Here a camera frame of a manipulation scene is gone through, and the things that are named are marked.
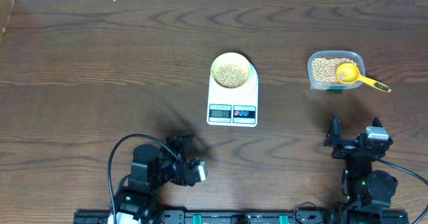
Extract yellow plastic bowl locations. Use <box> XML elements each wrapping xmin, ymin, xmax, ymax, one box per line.
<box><xmin>211</xmin><ymin>52</ymin><xmax>251</xmax><ymax>87</ymax></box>

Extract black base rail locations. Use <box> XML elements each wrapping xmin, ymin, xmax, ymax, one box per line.
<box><xmin>72</xmin><ymin>210</ymin><xmax>410</xmax><ymax>224</ymax></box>

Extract soybeans in container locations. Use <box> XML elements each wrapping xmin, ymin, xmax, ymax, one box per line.
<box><xmin>312</xmin><ymin>58</ymin><xmax>356</xmax><ymax>84</ymax></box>

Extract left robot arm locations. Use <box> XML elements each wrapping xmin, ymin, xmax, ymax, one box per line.
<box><xmin>107</xmin><ymin>134</ymin><xmax>208</xmax><ymax>224</ymax></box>

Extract yellow measuring scoop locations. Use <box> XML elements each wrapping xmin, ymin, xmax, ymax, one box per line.
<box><xmin>336</xmin><ymin>63</ymin><xmax>391</xmax><ymax>92</ymax></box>

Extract soybeans in yellow bowl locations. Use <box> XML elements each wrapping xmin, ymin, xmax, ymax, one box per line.
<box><xmin>214</xmin><ymin>64</ymin><xmax>247</xmax><ymax>88</ymax></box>

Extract white digital kitchen scale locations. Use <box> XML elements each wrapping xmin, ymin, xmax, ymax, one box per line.
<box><xmin>206</xmin><ymin>64</ymin><xmax>259</xmax><ymax>127</ymax></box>

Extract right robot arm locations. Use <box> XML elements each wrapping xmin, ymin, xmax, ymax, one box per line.
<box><xmin>323</xmin><ymin>115</ymin><xmax>398</xmax><ymax>223</ymax></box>

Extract clear plastic container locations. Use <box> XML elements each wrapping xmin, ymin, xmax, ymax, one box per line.
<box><xmin>308</xmin><ymin>50</ymin><xmax>365</xmax><ymax>90</ymax></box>

